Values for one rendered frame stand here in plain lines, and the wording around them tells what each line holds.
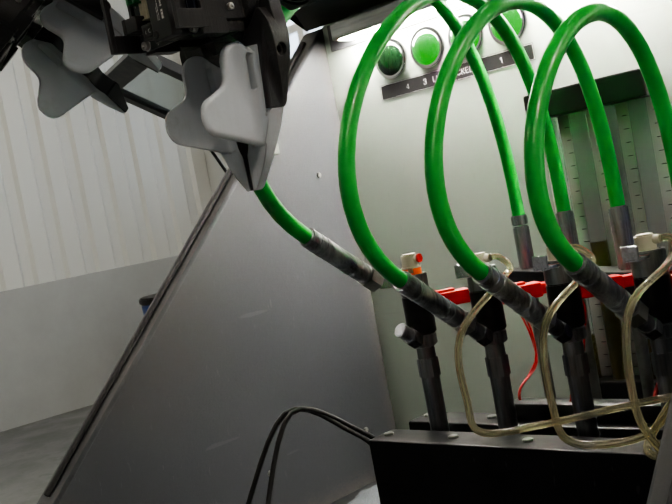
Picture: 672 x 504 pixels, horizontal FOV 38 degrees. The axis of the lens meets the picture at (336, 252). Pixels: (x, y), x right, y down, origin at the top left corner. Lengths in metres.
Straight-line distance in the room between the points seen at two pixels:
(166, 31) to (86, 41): 0.17
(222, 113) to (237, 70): 0.03
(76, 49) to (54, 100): 0.08
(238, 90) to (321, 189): 0.70
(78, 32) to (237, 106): 0.19
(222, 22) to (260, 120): 0.07
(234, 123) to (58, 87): 0.25
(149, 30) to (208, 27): 0.04
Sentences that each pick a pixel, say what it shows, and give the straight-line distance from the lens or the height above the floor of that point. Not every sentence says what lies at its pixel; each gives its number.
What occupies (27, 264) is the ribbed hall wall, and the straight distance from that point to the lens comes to 7.70.
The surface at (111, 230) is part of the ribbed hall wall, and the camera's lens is 8.00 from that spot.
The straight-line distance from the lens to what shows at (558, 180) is 1.01.
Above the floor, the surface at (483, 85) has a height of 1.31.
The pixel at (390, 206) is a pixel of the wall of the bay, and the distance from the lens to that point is 1.30.
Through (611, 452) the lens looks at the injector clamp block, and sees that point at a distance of 0.81.
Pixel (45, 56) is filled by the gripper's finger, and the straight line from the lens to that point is 0.82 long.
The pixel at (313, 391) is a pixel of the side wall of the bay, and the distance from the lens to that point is 1.27.
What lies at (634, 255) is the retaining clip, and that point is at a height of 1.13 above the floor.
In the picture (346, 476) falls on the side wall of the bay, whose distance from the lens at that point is 1.32.
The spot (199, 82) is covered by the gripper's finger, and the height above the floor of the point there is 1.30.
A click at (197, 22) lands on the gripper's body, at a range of 0.58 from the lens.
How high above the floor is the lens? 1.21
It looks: 3 degrees down
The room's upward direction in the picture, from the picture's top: 11 degrees counter-clockwise
